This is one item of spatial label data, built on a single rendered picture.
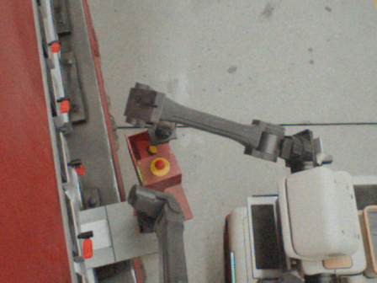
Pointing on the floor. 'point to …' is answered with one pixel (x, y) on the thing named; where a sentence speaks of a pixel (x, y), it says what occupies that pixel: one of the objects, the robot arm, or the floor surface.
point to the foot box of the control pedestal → (181, 200)
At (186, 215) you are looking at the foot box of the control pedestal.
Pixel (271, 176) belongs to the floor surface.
